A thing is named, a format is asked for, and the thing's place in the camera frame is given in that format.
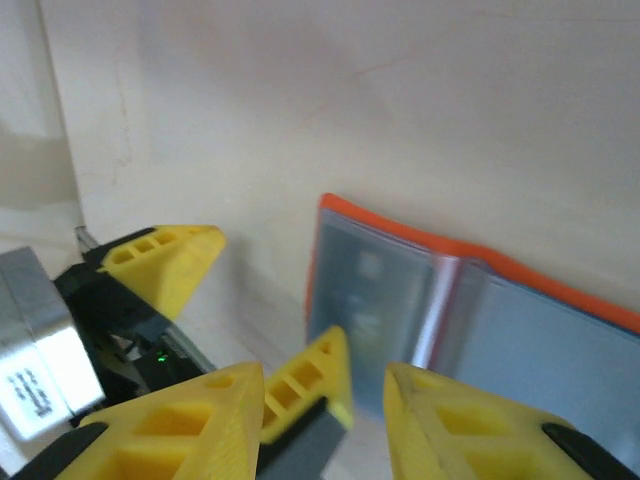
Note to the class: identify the orange card holder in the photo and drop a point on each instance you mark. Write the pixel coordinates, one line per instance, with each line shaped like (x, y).
(550, 360)

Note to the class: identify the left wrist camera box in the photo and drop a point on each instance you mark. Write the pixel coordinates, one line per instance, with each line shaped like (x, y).
(45, 360)

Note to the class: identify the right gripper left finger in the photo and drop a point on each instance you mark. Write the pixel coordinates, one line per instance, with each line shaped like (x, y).
(235, 410)

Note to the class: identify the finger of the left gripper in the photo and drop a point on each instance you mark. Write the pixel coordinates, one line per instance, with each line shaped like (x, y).
(185, 265)
(330, 380)

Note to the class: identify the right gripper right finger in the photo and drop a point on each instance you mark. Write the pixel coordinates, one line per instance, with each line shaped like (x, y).
(415, 425)

